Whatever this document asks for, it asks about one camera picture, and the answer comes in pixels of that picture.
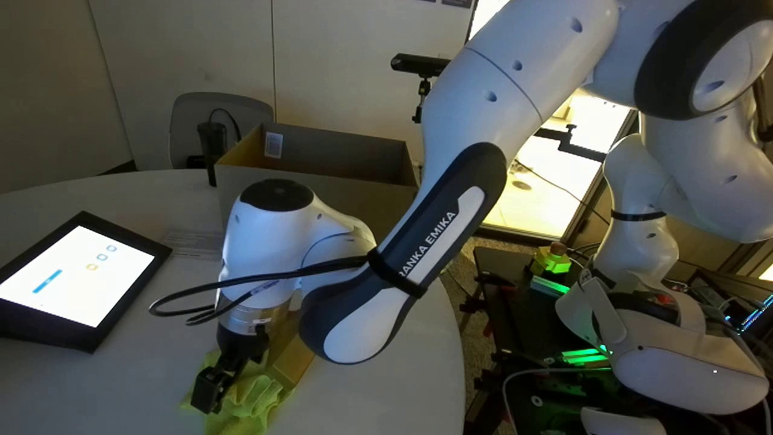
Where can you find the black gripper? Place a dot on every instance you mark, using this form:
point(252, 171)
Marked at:
point(242, 343)

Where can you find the yellow-green microfibre towel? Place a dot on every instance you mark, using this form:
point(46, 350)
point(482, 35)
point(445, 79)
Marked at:
point(257, 402)

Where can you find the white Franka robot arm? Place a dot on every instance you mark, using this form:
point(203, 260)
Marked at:
point(497, 89)

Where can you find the brown cardboard box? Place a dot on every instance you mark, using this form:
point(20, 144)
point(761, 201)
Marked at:
point(339, 153)

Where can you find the black tablet with lit screen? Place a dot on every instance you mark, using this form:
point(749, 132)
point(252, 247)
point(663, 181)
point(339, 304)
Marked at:
point(73, 279)

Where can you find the black cylindrical desk device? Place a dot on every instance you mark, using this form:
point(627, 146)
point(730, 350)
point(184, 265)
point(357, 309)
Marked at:
point(212, 153)

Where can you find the grey office chair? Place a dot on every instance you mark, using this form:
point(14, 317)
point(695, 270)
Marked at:
point(200, 109)

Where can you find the black equipment cart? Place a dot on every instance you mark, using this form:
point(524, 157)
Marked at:
point(514, 323)

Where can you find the gold wrist camera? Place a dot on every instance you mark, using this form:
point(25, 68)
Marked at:
point(291, 354)

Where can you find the black camera bar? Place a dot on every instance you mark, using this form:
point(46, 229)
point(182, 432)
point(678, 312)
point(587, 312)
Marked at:
point(413, 65)

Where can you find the white robot pedestal cover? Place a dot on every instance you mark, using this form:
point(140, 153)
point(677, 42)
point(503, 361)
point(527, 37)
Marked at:
point(691, 379)

